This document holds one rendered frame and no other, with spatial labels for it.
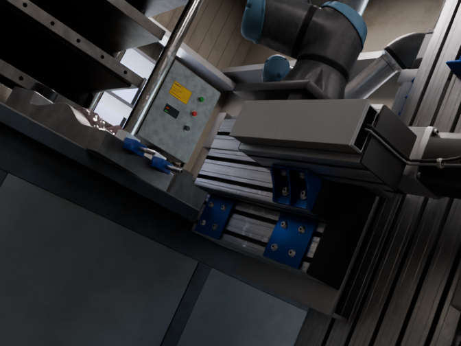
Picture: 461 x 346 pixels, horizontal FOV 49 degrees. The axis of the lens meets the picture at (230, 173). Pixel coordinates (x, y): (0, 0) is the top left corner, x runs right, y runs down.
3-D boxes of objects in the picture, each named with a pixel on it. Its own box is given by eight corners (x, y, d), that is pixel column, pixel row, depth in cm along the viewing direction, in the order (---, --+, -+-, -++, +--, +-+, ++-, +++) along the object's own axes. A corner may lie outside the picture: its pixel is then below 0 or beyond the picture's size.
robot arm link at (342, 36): (355, 68, 100) (380, 11, 102) (292, 43, 101) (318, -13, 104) (344, 91, 111) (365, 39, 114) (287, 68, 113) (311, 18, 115)
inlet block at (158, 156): (182, 185, 129) (191, 166, 130) (171, 177, 125) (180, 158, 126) (149, 173, 137) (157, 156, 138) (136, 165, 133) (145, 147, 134)
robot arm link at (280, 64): (306, 62, 142) (300, 81, 153) (269, 48, 144) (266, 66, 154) (296, 86, 140) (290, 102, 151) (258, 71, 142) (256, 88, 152)
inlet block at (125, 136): (156, 167, 120) (166, 147, 121) (143, 158, 117) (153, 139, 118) (122, 156, 129) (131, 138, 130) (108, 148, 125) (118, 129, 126)
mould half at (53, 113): (164, 192, 137) (182, 156, 139) (97, 152, 117) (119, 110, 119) (63, 155, 168) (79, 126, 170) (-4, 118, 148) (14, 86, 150)
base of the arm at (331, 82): (353, 130, 103) (371, 87, 104) (308, 90, 94) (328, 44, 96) (301, 127, 115) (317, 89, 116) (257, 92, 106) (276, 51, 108)
